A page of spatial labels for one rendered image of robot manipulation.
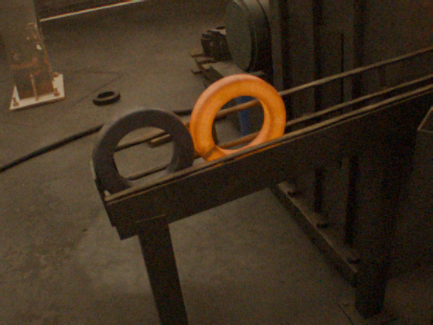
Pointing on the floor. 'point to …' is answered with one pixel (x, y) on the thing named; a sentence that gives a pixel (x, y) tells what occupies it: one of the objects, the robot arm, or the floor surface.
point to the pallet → (211, 50)
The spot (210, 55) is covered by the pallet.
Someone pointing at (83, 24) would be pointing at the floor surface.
